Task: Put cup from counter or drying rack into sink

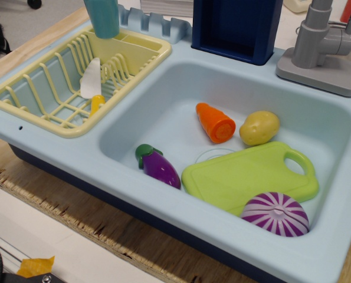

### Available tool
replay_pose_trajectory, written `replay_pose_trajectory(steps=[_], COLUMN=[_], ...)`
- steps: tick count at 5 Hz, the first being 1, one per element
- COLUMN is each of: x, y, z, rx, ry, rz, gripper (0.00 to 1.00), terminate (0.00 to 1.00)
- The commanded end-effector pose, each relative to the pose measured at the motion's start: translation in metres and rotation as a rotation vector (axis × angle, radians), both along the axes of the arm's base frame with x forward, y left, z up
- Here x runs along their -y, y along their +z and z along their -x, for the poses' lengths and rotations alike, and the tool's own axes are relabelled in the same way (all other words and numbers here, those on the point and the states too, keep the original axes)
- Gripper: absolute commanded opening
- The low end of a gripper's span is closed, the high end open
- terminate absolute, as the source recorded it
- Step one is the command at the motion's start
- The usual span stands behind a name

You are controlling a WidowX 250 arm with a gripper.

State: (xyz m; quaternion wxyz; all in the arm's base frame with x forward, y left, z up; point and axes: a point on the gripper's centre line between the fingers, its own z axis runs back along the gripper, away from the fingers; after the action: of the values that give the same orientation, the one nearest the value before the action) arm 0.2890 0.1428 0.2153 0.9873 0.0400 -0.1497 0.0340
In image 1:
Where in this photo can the light blue toy sink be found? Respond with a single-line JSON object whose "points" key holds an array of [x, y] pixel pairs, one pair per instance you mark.
{"points": [[161, 111]]}

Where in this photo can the white toy knife yellow handle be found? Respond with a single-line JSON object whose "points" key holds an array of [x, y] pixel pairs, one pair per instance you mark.
{"points": [[90, 86]]}

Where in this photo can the teal plastic cup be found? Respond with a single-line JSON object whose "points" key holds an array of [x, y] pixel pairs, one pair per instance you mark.
{"points": [[104, 17]]}

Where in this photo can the yellow tape piece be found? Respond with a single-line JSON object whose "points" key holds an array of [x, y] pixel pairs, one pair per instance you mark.
{"points": [[34, 267]]}

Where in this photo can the dark blue plastic box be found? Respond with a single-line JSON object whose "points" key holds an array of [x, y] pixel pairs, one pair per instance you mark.
{"points": [[242, 30]]}

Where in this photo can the red cup background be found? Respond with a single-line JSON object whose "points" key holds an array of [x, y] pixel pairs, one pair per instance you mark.
{"points": [[345, 16]]}

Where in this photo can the orange toy carrot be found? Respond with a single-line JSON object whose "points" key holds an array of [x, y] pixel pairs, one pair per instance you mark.
{"points": [[216, 124]]}

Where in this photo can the yellow toy potato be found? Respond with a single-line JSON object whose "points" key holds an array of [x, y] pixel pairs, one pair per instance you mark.
{"points": [[259, 128]]}

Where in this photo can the purple striped toy onion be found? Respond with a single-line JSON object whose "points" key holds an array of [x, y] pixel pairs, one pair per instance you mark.
{"points": [[277, 213]]}

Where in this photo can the green toy cutting board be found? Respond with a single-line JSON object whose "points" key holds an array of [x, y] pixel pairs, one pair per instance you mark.
{"points": [[230, 181]]}

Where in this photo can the grey toy faucet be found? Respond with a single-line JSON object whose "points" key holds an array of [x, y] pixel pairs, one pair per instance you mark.
{"points": [[316, 61]]}

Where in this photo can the purple toy eggplant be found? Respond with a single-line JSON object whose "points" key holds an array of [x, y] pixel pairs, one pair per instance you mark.
{"points": [[154, 164]]}

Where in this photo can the pale yellow drying rack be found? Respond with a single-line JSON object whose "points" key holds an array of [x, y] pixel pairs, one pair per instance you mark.
{"points": [[46, 93]]}

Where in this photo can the light blue plate holder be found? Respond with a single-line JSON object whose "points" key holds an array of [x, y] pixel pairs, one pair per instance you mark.
{"points": [[154, 25]]}

